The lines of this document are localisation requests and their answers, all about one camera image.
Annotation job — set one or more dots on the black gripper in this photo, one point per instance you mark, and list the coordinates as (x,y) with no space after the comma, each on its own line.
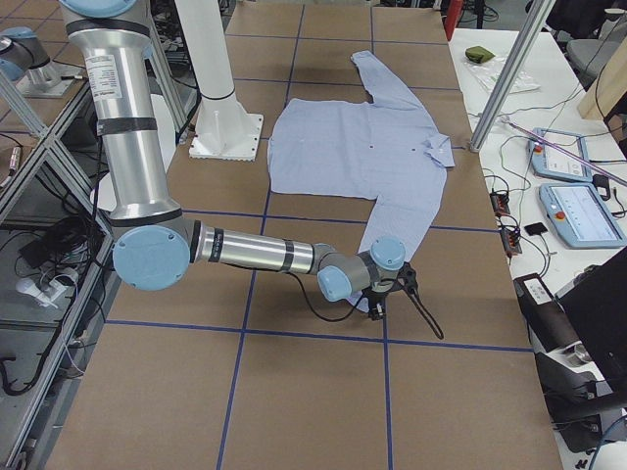
(377,299)

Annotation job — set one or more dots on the light blue striped shirt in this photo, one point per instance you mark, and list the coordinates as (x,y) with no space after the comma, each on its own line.
(389,151)

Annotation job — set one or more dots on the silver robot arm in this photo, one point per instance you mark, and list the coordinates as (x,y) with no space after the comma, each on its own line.
(21,51)
(154,242)

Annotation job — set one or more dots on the teach pendant near shirt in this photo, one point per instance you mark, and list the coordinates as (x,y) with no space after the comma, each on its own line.
(550,163)

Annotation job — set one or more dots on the black monitor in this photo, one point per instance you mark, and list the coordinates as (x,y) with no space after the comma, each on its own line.
(596,308)

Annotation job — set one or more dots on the teach pendant far side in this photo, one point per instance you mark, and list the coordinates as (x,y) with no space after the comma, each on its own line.
(580,217)

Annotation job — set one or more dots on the pink reacher grabber stick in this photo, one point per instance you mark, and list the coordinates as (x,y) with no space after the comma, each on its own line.
(540,139)

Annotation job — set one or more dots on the green fabric pouch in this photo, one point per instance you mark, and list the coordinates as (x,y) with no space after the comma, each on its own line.
(478,55)

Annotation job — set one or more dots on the white camera mast pedestal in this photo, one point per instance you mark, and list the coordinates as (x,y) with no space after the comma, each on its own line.
(223,129)

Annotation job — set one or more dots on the aluminium frame post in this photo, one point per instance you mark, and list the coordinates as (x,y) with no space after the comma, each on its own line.
(516,58)

